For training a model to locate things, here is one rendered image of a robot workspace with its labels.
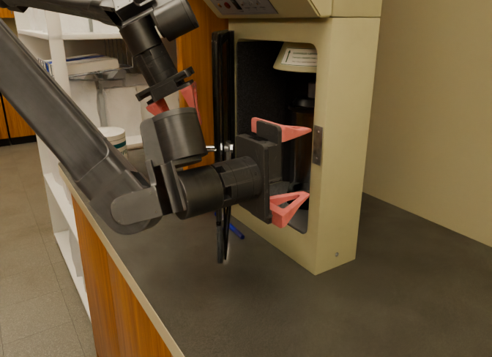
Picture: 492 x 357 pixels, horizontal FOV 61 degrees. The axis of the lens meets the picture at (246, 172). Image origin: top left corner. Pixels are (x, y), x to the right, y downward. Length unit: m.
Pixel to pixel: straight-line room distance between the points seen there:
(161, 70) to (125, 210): 0.32
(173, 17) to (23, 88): 0.28
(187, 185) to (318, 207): 0.35
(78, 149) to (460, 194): 0.86
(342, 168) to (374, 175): 0.48
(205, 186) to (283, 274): 0.40
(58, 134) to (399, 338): 0.57
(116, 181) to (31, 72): 0.16
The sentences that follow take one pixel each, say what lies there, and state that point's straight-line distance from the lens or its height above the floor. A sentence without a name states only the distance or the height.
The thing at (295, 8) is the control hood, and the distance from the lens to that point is 0.71.
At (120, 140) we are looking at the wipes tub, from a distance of 1.30.
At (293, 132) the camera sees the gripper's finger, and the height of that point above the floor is 1.27.
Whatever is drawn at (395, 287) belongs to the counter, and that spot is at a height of 0.94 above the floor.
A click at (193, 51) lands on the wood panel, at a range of 0.97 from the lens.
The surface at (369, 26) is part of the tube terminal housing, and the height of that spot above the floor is 1.40.
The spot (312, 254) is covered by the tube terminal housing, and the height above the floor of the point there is 0.98.
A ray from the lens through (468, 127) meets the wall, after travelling 1.06.
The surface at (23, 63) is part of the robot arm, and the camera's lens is 0.56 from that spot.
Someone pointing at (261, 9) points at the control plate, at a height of 1.42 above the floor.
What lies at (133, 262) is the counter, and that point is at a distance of 0.90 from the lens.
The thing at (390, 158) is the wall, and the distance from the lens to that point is 1.20.
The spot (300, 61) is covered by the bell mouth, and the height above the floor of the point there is 1.33.
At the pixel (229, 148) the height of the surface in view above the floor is 1.20.
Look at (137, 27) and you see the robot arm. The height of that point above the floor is 1.40.
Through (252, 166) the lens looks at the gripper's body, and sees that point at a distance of 0.52.
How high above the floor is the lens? 1.40
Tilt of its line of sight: 20 degrees down
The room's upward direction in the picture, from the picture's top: straight up
